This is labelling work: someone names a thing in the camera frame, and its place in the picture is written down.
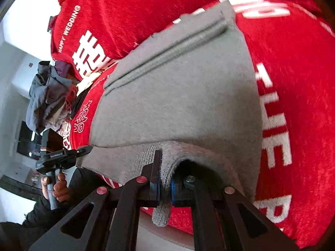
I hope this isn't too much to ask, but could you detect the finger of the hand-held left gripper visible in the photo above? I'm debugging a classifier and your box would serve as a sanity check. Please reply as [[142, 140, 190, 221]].
[[75, 145, 94, 159]]

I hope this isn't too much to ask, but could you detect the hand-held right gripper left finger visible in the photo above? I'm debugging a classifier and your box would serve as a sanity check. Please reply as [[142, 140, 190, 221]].
[[29, 150, 163, 251]]

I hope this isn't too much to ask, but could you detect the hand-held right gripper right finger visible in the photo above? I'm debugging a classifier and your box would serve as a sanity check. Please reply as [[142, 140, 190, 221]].
[[170, 171, 300, 251]]

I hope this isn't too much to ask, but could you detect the grey knit sweater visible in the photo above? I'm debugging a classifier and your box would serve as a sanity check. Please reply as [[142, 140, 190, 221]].
[[76, 0, 263, 228]]

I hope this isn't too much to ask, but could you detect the person's left forearm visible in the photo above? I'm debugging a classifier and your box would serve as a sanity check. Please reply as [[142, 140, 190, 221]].
[[0, 192, 79, 251]]

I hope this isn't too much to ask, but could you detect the pile of grey clothes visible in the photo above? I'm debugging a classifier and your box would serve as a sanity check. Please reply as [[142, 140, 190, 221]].
[[26, 60, 80, 134]]

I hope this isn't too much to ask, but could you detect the person's left hand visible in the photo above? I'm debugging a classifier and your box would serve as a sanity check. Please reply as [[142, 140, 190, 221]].
[[41, 173, 70, 202]]

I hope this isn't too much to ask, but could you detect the dark screen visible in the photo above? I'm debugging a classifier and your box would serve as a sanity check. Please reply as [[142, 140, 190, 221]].
[[17, 122, 44, 160]]

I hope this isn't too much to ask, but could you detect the red printed quilt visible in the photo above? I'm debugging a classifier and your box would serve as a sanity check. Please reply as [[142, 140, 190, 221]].
[[50, 0, 322, 81]]

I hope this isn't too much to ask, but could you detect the red printed bedsheet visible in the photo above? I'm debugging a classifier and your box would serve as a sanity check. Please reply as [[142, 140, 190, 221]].
[[60, 0, 335, 249]]

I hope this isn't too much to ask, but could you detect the brown bed frame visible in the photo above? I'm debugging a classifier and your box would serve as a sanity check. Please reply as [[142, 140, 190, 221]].
[[137, 210, 195, 250]]

